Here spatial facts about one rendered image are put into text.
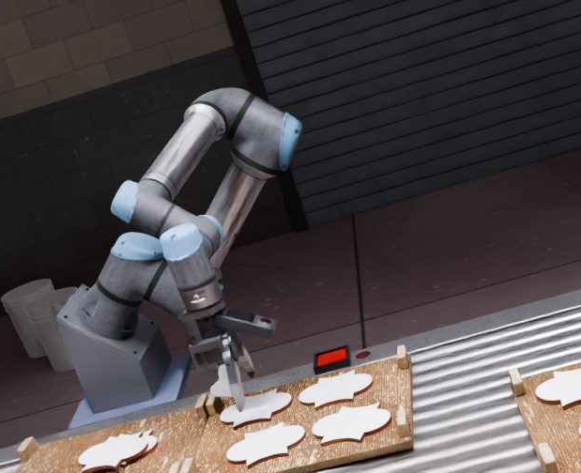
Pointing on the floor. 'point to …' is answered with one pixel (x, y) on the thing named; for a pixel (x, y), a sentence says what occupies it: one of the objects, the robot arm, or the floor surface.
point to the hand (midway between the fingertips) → (251, 394)
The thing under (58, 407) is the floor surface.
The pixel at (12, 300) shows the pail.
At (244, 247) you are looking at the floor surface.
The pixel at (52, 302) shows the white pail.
